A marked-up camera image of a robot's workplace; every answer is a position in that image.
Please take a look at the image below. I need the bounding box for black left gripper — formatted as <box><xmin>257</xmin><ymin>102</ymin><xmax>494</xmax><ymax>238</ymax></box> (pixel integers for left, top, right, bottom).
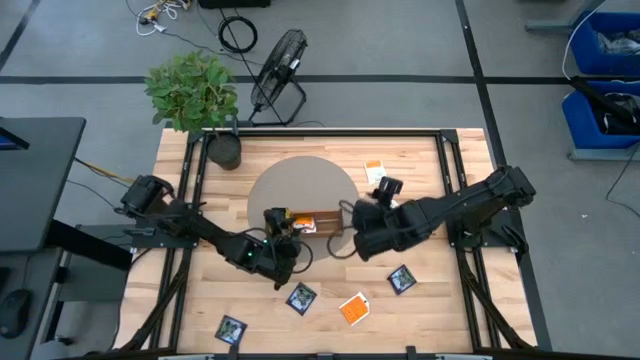
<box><xmin>262</xmin><ymin>207</ymin><xmax>306</xmax><ymax>291</ymax></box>

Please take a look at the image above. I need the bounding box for dark blue tea packet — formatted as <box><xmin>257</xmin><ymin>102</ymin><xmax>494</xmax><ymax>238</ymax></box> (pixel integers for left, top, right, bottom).
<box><xmin>386</xmin><ymin>264</ymin><xmax>418</xmax><ymax>296</ymax></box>
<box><xmin>214</xmin><ymin>314</ymin><xmax>249</xmax><ymax>346</ymax></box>
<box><xmin>285</xmin><ymin>281</ymin><xmax>319</xmax><ymax>317</ymax></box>

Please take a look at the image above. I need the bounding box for wooden tea organizer tray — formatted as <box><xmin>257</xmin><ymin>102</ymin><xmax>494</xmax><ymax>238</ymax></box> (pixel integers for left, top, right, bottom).
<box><xmin>263</xmin><ymin>208</ymin><xmax>345</xmax><ymax>239</ymax></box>

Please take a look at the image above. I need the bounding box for round grey mat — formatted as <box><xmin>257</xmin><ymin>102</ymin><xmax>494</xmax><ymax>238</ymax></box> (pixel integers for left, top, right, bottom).
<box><xmin>246</xmin><ymin>155</ymin><xmax>361</xmax><ymax>262</ymax></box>

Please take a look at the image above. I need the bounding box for black floor fan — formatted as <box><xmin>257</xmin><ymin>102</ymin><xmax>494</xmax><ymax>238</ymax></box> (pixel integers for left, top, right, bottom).
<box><xmin>247</xmin><ymin>28</ymin><xmax>310</xmax><ymax>127</ymax></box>

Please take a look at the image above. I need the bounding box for green potted plant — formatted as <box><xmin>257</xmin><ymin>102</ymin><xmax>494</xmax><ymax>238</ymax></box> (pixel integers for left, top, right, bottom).
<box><xmin>143</xmin><ymin>49</ymin><xmax>244</xmax><ymax>171</ymax></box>

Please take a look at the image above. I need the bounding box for blue storage bin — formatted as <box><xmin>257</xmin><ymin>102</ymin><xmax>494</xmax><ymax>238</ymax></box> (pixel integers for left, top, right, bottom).
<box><xmin>569</xmin><ymin>10</ymin><xmax>640</xmax><ymax>76</ymax></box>
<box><xmin>560</xmin><ymin>79</ymin><xmax>640</xmax><ymax>151</ymax></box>

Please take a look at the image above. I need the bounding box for black case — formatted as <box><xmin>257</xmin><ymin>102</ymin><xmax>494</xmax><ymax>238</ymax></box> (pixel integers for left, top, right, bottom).
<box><xmin>198</xmin><ymin>0</ymin><xmax>272</xmax><ymax>10</ymax></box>

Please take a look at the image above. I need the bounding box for black desk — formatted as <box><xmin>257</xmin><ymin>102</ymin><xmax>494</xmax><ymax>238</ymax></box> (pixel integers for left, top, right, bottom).
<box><xmin>0</xmin><ymin>116</ymin><xmax>87</xmax><ymax>255</ymax></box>

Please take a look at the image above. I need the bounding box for black computer mouse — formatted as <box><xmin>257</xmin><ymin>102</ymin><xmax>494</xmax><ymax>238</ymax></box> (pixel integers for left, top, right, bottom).
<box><xmin>0</xmin><ymin>288</ymin><xmax>33</xmax><ymax>339</ymax></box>

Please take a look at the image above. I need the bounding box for blue lit screen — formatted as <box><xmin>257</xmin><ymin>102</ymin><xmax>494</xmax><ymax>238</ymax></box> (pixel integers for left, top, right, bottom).
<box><xmin>0</xmin><ymin>127</ymin><xmax>30</xmax><ymax>152</ymax></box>

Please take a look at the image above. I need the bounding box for coiled black cable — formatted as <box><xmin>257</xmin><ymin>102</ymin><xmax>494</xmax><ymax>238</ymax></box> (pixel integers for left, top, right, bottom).
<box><xmin>217</xmin><ymin>14</ymin><xmax>260</xmax><ymax>55</ymax></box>

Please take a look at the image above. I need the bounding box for white yellow cable bundle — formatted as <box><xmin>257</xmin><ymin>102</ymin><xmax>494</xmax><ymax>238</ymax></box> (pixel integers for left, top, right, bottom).
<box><xmin>134</xmin><ymin>0</ymin><xmax>192</xmax><ymax>37</ymax></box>

